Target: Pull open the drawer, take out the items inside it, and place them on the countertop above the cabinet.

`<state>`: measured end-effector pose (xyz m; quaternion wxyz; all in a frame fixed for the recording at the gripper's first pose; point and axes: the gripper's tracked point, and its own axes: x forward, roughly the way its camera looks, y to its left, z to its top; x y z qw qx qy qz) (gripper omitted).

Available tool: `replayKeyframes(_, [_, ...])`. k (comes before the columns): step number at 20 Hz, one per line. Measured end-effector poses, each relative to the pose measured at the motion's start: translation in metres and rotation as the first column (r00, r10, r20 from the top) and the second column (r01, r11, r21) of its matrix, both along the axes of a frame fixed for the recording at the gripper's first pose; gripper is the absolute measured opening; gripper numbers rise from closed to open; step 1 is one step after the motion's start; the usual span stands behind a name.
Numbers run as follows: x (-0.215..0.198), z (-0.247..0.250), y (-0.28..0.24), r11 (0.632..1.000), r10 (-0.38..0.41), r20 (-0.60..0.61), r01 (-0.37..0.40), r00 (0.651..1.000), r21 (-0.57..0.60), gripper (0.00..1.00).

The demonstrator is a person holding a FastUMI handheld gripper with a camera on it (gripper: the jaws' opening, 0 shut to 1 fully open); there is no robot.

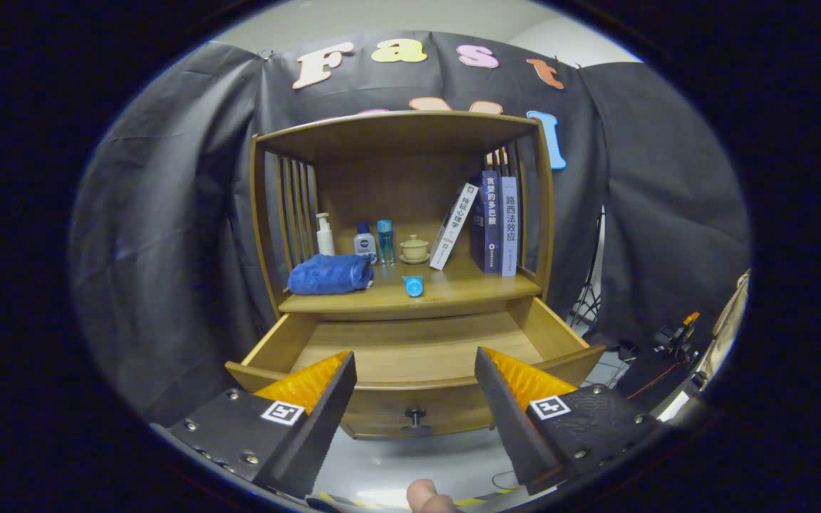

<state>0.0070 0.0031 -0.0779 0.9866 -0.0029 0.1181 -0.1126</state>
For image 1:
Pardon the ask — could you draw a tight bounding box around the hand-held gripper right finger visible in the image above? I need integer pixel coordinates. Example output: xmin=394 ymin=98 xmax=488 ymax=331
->
xmin=473 ymin=347 xmax=662 ymax=497

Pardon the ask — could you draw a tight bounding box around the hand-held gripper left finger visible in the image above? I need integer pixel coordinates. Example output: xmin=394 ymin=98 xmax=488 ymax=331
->
xmin=150 ymin=351 xmax=358 ymax=501

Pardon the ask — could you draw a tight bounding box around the wooden drawer with black knob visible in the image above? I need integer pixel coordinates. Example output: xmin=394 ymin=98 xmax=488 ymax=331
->
xmin=225 ymin=296 xmax=607 ymax=439

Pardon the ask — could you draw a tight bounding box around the wooden countertop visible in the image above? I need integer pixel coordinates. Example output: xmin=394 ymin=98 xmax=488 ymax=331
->
xmin=279 ymin=246 xmax=543 ymax=314

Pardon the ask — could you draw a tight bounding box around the wooden cabinet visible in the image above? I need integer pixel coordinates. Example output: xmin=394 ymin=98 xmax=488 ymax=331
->
xmin=248 ymin=110 xmax=557 ymax=321

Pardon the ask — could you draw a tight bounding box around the blue folded towel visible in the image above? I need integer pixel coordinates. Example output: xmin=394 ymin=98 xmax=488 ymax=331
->
xmin=287 ymin=254 xmax=376 ymax=296

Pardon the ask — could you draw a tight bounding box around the black light stand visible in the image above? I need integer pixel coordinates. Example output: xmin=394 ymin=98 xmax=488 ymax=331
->
xmin=569 ymin=207 xmax=605 ymax=328

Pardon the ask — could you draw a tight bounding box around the small white blue-capped bottle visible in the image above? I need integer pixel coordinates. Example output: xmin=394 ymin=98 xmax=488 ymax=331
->
xmin=353 ymin=222 xmax=378 ymax=264

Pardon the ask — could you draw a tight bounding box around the white pump bottle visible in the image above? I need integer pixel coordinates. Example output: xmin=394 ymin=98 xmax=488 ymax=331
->
xmin=315 ymin=212 xmax=336 ymax=257

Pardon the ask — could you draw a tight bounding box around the clear blue bottle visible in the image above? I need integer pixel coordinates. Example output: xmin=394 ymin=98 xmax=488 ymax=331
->
xmin=376 ymin=219 xmax=395 ymax=266

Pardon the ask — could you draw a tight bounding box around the orange and black clamp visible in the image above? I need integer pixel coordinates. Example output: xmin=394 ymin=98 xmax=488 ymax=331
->
xmin=656 ymin=311 xmax=702 ymax=357

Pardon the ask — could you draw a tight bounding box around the light purple book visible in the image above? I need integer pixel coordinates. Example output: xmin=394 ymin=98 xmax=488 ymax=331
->
xmin=500 ymin=176 xmax=520 ymax=277

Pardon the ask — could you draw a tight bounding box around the beige lidded teacup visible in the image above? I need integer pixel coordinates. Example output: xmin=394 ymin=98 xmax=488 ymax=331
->
xmin=399 ymin=234 xmax=431 ymax=265

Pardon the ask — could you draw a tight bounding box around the dark blue book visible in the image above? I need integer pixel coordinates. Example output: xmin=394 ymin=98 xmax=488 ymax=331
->
xmin=480 ymin=170 xmax=502 ymax=274

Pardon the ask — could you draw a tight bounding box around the white book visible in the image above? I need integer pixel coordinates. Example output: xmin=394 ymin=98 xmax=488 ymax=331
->
xmin=429 ymin=182 xmax=480 ymax=271

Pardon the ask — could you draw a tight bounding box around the beige cloth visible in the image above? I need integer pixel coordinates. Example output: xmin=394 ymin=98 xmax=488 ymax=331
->
xmin=696 ymin=269 xmax=751 ymax=389

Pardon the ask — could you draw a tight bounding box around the black backdrop cloth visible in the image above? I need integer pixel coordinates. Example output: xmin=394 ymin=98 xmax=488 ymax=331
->
xmin=68 ymin=30 xmax=752 ymax=428

